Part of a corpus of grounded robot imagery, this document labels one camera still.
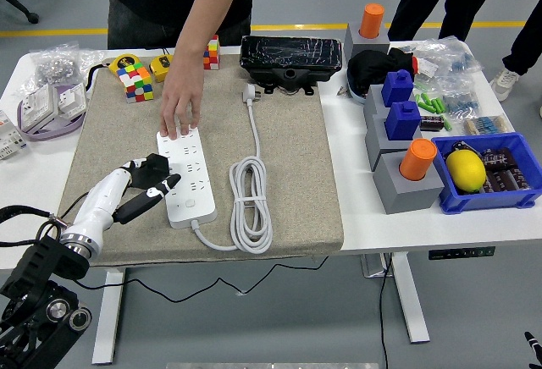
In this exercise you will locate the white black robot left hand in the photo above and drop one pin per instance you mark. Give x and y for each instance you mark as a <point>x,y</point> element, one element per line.
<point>97,204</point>

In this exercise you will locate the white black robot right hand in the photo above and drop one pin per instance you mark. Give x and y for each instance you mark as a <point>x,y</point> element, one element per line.
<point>533,341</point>

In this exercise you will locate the person's left hand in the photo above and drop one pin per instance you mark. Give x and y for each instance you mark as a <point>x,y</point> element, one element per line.
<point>182,94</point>

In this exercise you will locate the black plug adapter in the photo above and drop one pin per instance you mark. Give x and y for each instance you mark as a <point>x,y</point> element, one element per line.
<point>156,166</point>

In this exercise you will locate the white power strip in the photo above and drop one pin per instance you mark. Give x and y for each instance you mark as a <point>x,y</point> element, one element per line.
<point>195,191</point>

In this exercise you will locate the person's left forearm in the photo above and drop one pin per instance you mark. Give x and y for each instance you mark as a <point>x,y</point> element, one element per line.
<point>211,5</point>

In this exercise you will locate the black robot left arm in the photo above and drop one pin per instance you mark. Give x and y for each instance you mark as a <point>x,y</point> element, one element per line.
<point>42,263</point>

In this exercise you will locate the square yellow tape measure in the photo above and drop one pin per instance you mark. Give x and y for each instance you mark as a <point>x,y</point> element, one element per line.
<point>158,68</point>

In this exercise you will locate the colourful puzzle cube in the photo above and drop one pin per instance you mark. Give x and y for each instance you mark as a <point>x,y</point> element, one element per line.
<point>135,83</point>
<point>212,56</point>

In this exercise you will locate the round yellow black tape measure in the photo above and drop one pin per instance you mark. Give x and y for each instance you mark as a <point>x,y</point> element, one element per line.
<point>123,62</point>

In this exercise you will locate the purple tray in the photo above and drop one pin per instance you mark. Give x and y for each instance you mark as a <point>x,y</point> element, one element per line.
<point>51,132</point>

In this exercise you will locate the empty clear plastic bag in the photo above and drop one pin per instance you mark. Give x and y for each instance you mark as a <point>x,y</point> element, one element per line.
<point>91,58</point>

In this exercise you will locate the person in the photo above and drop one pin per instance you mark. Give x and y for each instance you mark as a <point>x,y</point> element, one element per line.
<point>148,1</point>
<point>423,1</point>
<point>525,43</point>

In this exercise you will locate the white socket box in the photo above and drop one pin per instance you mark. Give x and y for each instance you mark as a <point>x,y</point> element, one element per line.
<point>72,99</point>
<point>38,106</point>

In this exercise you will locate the white circuit breaker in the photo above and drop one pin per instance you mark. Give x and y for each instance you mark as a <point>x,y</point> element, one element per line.
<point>8,140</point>

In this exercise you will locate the black desk control panel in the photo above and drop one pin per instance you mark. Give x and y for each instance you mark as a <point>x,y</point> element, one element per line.
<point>461,253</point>

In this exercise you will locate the white table leg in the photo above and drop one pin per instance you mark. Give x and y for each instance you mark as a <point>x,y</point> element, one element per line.
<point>408,297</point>
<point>109,318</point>

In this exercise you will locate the black plastic-wrapped device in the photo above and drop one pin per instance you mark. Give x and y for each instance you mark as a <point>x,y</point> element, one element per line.
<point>292,58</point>

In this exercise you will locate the clear bag metal nuts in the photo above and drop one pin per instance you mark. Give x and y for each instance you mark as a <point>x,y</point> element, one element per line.
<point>53,66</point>

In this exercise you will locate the grey-brown mat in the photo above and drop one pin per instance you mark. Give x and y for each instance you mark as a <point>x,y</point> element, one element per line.
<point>296,174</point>

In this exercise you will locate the blue plastic bin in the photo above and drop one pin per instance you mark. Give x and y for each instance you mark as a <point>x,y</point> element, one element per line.
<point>487,202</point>

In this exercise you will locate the dark brown capacitor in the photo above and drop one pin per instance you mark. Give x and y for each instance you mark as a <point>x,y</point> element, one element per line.
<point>499,158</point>
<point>521,179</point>
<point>499,182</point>
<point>432,123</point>

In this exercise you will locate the pale blue dish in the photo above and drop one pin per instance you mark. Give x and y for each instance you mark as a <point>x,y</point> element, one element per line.
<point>355,95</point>

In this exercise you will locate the grey under-desk control box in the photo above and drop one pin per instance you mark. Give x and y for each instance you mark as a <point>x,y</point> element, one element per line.
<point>374,265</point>

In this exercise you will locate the grey socket block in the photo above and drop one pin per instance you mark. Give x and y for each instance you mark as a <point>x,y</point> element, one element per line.
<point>355,43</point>
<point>406,195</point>
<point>377,140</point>
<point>372,100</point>

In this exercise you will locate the yellow lemon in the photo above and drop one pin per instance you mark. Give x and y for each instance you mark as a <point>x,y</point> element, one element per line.
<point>466,172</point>

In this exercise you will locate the orange cylinder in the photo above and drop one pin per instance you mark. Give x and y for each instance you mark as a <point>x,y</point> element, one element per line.
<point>372,20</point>
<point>417,159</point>

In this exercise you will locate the black metal clip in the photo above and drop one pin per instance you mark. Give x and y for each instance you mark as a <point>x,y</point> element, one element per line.
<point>461,147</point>

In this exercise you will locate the blue square peg block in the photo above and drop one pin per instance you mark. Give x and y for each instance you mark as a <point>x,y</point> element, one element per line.
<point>397,87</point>
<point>402,122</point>

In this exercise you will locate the clear bag beige blue resistors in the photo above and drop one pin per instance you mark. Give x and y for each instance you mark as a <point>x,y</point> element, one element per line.
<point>487,125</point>

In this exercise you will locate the green cylinder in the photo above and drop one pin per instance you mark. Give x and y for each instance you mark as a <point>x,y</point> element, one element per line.
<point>417,101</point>
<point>442,105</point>
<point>427,106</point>
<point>435,106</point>
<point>447,123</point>

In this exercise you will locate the white label packet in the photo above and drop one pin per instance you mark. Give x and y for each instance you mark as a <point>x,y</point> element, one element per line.
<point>427,67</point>

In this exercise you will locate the small clear bag blue resistors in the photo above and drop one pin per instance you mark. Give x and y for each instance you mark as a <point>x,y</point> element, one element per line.
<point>459,100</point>

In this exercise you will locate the large clear bag blue resistors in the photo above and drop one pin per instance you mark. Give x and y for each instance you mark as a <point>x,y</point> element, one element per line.
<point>449,53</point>

